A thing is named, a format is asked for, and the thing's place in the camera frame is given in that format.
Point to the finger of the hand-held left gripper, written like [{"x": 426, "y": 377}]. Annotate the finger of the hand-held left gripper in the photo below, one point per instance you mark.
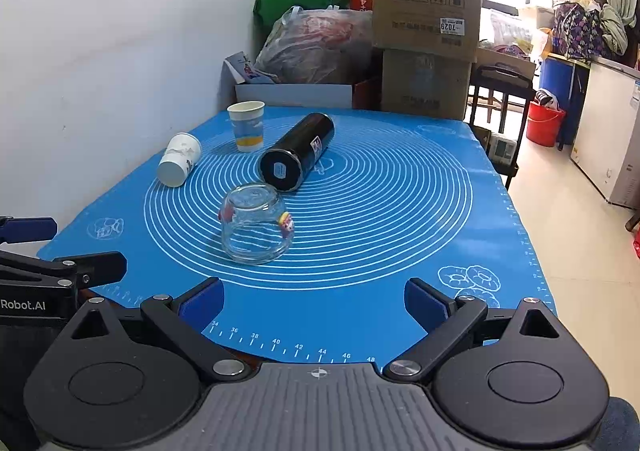
[
  {"x": 95, "y": 267},
  {"x": 27, "y": 228}
]

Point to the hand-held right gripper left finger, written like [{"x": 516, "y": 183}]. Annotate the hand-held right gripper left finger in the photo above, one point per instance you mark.
[{"x": 202, "y": 303}]

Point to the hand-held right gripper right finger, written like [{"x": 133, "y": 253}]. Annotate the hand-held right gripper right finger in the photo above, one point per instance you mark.
[{"x": 425, "y": 303}]

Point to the clear glass cup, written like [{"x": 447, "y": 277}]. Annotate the clear glass cup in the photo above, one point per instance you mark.
[{"x": 255, "y": 236}]

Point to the white paper cup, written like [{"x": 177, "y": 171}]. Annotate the white paper cup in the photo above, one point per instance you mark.
[{"x": 177, "y": 161}]

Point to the blue yellow printed paper cup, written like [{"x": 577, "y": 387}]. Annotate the blue yellow printed paper cup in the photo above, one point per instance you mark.
[{"x": 247, "y": 128}]

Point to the blue silicone baking mat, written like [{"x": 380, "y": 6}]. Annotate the blue silicone baking mat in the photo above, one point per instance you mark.
[{"x": 375, "y": 231}]

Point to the small white appliance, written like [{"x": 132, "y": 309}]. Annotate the small white appliance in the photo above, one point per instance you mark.
[{"x": 502, "y": 147}]

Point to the black cylindrical thermos bottle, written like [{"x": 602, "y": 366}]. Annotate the black cylindrical thermos bottle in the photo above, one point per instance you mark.
[{"x": 305, "y": 141}]

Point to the red plastic bucket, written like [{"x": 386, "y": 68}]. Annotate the red plastic bucket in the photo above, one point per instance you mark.
[{"x": 544, "y": 126}]

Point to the plain brown cardboard box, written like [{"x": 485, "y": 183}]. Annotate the plain brown cardboard box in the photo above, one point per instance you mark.
[{"x": 425, "y": 86}]

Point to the dark red carton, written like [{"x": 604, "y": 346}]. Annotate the dark red carton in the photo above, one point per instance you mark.
[{"x": 367, "y": 93}]

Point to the flat white box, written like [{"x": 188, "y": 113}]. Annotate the flat white box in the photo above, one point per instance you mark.
[{"x": 295, "y": 95}]

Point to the black metal shelf rack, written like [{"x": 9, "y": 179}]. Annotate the black metal shelf rack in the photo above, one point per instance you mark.
[{"x": 500, "y": 83}]

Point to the person's blue trouser leg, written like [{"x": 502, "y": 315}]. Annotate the person's blue trouser leg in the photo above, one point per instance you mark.
[{"x": 625, "y": 426}]

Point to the black white cloth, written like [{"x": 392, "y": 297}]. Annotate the black white cloth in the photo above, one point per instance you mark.
[{"x": 547, "y": 98}]

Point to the blue white paper packet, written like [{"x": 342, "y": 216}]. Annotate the blue white paper packet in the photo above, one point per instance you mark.
[{"x": 242, "y": 67}]

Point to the blue plastic barrel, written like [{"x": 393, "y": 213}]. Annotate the blue plastic barrel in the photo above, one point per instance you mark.
[{"x": 557, "y": 91}]

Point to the white chest freezer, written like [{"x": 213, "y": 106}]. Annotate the white chest freezer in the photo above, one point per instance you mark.
[{"x": 610, "y": 131}]

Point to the open cardboard box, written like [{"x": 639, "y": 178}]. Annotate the open cardboard box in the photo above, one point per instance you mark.
[{"x": 505, "y": 60}]

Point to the clear plastic bag red contents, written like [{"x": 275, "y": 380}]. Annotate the clear plastic bag red contents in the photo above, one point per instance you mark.
[{"x": 320, "y": 46}]

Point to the small red printed box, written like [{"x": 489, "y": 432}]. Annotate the small red printed box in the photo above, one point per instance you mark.
[{"x": 362, "y": 1}]

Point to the purple floral storage bag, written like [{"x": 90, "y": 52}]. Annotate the purple floral storage bag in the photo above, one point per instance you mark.
[{"x": 577, "y": 31}]

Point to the grey green bundled cloth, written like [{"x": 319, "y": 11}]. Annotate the grey green bundled cloth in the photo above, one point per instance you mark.
[{"x": 614, "y": 28}]

